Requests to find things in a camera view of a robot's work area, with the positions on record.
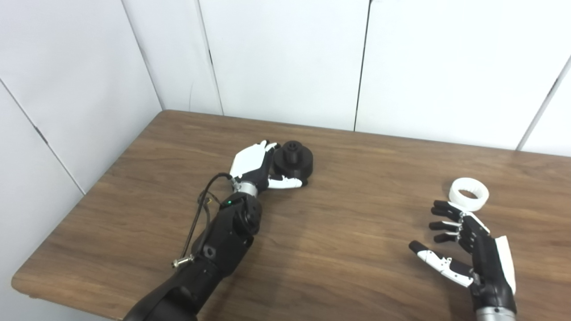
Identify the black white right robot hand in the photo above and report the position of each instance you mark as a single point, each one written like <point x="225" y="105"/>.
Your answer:
<point x="488" y="267"/>

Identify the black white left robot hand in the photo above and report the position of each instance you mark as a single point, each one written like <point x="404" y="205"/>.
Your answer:
<point x="247" y="162"/>

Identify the round black stepped part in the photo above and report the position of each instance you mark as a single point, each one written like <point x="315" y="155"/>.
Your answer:
<point x="296" y="162"/>

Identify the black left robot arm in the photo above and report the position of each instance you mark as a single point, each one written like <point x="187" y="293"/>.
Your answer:
<point x="223" y="240"/>

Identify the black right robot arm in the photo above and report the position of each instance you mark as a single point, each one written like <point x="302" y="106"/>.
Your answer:
<point x="495" y="315"/>

